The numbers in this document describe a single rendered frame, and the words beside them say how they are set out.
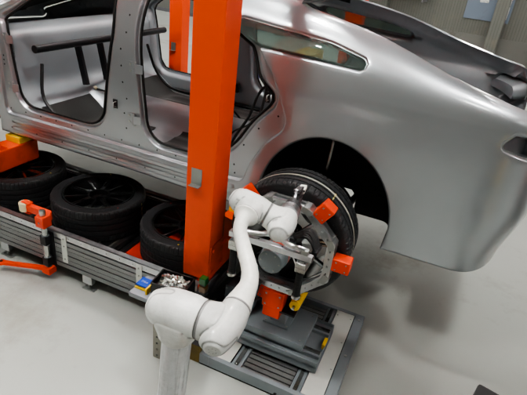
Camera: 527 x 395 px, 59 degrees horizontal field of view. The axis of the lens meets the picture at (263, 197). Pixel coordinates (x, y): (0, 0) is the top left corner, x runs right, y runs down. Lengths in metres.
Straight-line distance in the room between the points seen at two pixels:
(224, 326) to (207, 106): 1.11
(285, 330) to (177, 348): 1.33
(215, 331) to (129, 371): 1.49
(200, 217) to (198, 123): 0.51
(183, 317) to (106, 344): 1.60
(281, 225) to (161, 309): 0.58
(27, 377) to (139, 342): 0.62
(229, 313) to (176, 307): 0.17
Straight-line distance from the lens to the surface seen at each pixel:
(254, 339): 2.87
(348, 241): 2.38
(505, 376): 3.47
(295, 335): 2.85
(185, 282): 2.59
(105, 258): 3.18
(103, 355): 3.02
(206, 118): 2.24
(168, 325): 1.55
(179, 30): 5.51
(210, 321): 1.49
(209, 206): 2.40
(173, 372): 1.70
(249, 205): 1.84
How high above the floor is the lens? 2.17
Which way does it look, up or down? 27 degrees down
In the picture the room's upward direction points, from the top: 7 degrees clockwise
